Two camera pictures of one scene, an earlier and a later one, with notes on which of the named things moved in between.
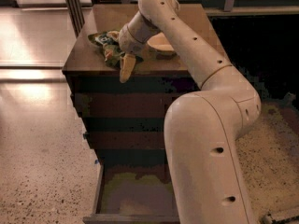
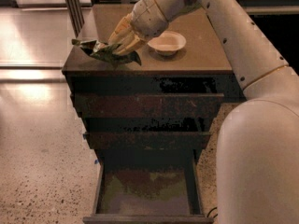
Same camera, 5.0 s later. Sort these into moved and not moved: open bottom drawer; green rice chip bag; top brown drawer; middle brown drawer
Moved: green rice chip bag
Not moved: middle brown drawer; top brown drawer; open bottom drawer
